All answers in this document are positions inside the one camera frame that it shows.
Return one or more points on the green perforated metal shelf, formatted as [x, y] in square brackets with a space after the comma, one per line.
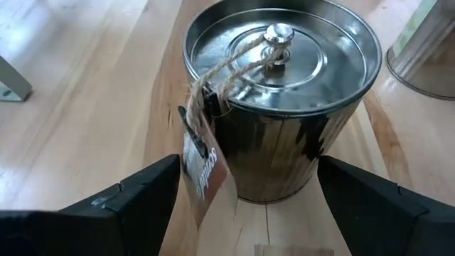
[12, 83]

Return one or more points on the silver tin candle pale tag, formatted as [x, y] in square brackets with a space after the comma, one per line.
[426, 53]

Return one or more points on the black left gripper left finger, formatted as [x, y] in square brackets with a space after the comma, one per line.
[106, 224]

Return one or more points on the silver tin candle brown tag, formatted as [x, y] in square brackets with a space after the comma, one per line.
[284, 71]

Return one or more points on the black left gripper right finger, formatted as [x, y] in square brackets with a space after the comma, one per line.
[384, 220]

